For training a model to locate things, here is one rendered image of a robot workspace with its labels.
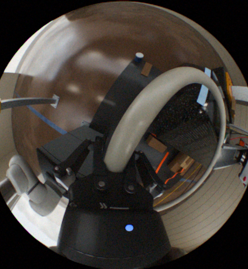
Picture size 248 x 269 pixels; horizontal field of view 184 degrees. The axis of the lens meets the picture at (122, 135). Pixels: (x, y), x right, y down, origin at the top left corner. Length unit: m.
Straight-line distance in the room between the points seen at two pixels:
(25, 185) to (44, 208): 0.15
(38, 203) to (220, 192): 5.76
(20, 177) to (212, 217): 6.07
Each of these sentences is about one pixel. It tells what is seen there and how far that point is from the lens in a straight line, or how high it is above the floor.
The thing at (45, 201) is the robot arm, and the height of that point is 0.99.
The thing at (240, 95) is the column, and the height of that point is 0.94.
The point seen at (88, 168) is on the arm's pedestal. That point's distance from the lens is 0.53.
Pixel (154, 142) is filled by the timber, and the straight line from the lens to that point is 1.05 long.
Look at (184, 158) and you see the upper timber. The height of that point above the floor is 0.21.
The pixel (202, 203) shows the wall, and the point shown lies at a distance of 5.73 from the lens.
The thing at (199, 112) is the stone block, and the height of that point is 0.80.
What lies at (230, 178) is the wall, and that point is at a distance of 5.56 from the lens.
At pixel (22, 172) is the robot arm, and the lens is 0.55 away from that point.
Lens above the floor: 1.02
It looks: 72 degrees down
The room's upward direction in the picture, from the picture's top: 180 degrees counter-clockwise
